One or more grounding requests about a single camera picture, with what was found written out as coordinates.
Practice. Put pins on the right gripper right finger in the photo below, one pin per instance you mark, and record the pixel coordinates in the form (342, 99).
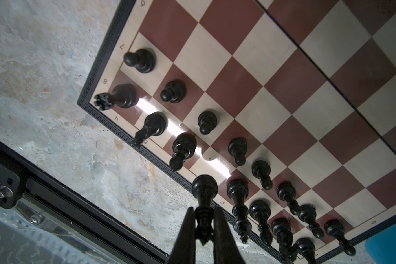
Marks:
(225, 250)

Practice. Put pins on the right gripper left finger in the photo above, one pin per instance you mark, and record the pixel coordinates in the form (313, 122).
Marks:
(183, 251)

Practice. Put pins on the black crowned piece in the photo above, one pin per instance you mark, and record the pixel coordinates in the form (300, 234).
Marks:
(204, 189)

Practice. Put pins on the brown cream chess board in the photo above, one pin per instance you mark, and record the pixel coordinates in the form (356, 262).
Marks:
(298, 98)

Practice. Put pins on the blue plastic tray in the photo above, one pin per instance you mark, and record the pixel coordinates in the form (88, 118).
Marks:
(382, 246)

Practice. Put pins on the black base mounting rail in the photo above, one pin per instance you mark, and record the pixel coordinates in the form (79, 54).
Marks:
(22, 181)

